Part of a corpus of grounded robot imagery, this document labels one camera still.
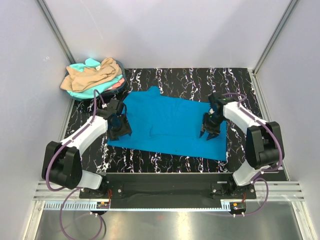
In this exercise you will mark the mint green t shirt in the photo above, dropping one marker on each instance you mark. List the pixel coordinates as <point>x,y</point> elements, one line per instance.
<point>87,93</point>

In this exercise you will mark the left slotted cable duct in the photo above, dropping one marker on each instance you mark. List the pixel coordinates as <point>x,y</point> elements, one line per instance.
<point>79,205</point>

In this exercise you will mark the blue t shirt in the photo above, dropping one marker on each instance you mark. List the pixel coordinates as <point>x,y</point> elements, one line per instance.
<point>170,125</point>

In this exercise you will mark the right aluminium corner post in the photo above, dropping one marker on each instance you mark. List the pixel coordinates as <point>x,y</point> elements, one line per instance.
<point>275,35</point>

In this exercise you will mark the dark grey laundry basket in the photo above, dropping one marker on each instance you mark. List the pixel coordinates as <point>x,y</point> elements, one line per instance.
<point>117,87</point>

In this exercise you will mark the slotted cable duct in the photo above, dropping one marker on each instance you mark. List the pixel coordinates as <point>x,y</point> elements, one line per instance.
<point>237,206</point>
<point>79,205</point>

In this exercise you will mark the right slotted cable duct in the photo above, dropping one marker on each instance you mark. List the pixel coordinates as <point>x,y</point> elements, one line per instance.
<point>237,206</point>

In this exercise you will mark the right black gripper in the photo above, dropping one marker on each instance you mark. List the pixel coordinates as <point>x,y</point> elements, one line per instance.
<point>210,127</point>

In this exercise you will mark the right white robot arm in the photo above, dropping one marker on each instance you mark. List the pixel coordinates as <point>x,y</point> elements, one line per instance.
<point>264,149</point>

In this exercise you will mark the coral pink t shirt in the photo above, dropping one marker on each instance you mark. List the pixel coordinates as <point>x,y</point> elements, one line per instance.
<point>117,85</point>

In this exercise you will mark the beige t shirt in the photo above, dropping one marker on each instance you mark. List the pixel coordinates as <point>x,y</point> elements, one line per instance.
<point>80,81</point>

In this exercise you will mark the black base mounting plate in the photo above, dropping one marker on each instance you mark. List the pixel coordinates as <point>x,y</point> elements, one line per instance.
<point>213,185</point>

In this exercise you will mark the left aluminium corner post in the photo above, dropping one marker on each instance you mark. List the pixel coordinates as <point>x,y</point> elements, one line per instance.
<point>55,30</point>

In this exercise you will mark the aluminium corner post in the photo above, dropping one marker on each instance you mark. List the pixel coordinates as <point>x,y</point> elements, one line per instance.
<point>275,35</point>
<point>55,30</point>

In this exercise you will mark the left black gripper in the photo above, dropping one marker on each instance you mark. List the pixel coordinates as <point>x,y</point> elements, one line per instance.
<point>122,128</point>

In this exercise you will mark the aluminium front frame rail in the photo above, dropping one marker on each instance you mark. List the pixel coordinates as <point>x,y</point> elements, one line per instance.
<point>286,191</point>

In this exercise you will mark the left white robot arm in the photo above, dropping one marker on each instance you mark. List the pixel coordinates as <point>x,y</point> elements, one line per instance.
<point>62,164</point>

